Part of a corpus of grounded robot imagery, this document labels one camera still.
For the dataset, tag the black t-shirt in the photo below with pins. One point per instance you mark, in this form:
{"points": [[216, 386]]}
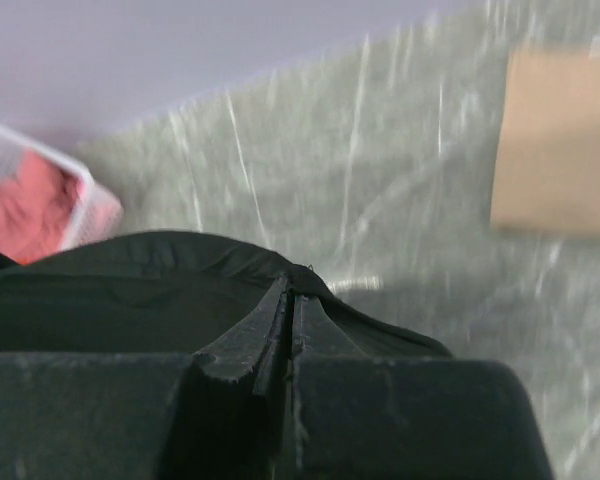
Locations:
{"points": [[166, 291]]}

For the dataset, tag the pink t-shirt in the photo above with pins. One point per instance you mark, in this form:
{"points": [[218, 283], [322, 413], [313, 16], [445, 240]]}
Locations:
{"points": [[36, 204]]}

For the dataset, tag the folded tan t-shirt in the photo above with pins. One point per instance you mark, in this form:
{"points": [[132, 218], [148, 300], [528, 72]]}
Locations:
{"points": [[547, 169]]}

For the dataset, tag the white plastic basket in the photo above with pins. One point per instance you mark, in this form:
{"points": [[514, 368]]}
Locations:
{"points": [[97, 211]]}

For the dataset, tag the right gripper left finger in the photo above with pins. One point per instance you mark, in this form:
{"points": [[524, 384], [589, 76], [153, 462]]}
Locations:
{"points": [[212, 414]]}

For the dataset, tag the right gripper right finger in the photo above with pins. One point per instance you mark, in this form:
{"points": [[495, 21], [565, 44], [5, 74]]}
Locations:
{"points": [[357, 416]]}

